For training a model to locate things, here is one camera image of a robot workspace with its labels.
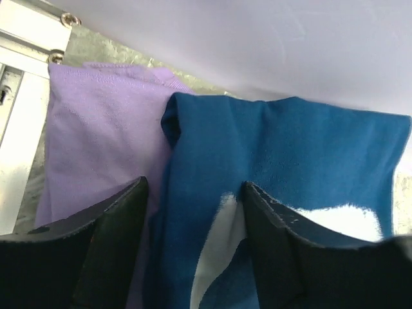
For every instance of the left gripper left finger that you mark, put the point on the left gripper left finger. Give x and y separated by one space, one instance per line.
84 261

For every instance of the blue t shirt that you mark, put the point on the blue t shirt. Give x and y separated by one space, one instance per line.
331 165

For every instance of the folded purple t shirt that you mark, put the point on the folded purple t shirt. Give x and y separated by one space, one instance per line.
102 132

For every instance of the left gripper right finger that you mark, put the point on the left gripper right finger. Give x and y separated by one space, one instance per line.
298 263

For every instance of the aluminium extrusion rail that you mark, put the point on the aluminium extrusion rail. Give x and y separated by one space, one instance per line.
33 35

